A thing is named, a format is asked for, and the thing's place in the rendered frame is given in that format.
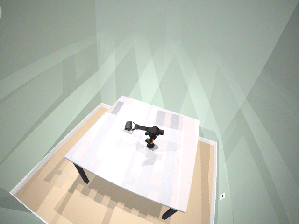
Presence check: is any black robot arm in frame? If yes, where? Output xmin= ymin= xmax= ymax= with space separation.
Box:
xmin=125 ymin=121 xmax=164 ymax=137

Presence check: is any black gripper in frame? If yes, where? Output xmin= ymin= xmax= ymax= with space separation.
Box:
xmin=145 ymin=133 xmax=157 ymax=144

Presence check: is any grey round pedestal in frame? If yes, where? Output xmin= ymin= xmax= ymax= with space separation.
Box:
xmin=147 ymin=143 xmax=155 ymax=149

